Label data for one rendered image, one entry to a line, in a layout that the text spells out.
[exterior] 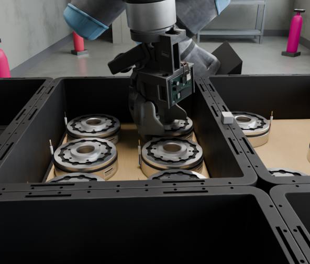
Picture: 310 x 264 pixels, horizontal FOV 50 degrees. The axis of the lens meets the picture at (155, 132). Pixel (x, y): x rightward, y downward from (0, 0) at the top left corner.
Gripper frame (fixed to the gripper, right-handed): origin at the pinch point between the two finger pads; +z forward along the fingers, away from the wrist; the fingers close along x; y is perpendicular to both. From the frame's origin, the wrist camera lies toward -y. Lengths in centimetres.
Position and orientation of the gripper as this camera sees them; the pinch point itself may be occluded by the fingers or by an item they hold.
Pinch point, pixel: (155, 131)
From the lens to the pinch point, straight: 63.7
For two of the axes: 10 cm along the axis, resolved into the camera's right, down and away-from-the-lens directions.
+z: 1.0, 8.4, 5.3
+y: 7.4, 2.9, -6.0
